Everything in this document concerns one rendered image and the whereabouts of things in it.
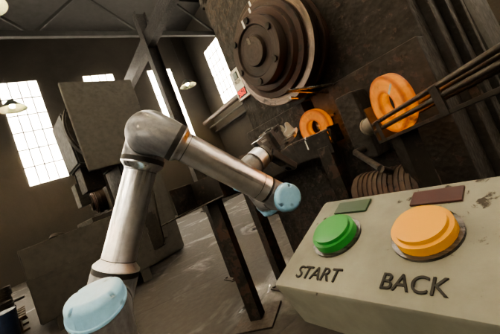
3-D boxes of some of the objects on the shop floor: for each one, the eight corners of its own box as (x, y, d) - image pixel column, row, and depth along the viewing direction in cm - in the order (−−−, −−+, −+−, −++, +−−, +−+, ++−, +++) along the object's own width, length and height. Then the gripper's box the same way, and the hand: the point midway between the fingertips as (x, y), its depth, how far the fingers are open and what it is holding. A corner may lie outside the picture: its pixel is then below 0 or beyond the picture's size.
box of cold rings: (138, 268, 353) (117, 210, 358) (163, 271, 291) (137, 200, 297) (39, 322, 284) (15, 248, 290) (45, 340, 223) (14, 245, 228)
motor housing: (427, 321, 92) (363, 169, 95) (514, 340, 74) (431, 152, 78) (411, 349, 84) (342, 182, 87) (505, 377, 66) (414, 167, 70)
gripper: (261, 139, 90) (294, 109, 103) (245, 146, 97) (278, 118, 110) (276, 161, 91) (307, 129, 104) (260, 167, 98) (291, 136, 111)
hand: (295, 131), depth 107 cm, fingers closed
